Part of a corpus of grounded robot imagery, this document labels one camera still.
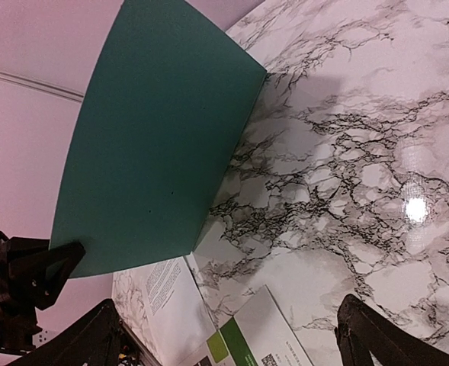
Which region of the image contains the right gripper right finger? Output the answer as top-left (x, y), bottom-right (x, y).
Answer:
top-left (335, 294), bottom-right (449, 366)

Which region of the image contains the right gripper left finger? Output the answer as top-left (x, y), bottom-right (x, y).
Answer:
top-left (10, 299), bottom-right (140, 366)

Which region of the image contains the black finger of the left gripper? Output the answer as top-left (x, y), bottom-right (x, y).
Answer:
top-left (8, 240), bottom-right (85, 310)

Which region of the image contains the green map flyer sheet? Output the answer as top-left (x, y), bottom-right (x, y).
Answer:
top-left (197, 286), bottom-right (312, 366)

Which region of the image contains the teal file folder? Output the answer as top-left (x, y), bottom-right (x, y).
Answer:
top-left (50, 1), bottom-right (266, 278)

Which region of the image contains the white text paper sheet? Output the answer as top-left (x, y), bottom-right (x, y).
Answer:
top-left (111, 255), bottom-right (220, 366)

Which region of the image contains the left aluminium frame post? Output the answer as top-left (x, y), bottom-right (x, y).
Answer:
top-left (0, 70), bottom-right (85, 103)

